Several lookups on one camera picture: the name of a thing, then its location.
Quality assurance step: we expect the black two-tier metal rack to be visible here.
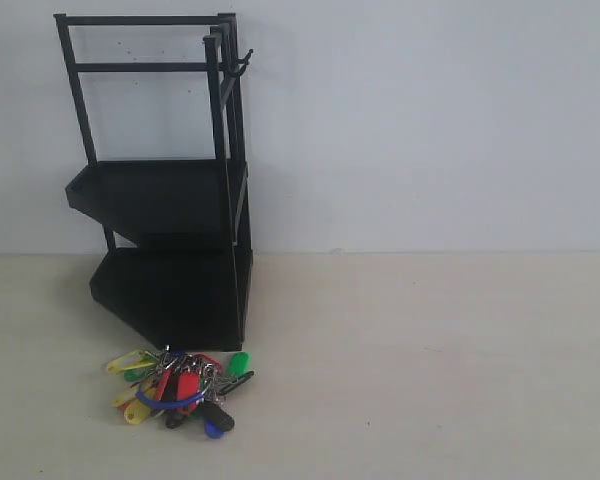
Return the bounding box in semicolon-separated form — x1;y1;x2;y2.
55;13;253;351

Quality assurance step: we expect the bunch of colourful key tags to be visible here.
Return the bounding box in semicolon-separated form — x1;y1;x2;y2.
105;347;255;439

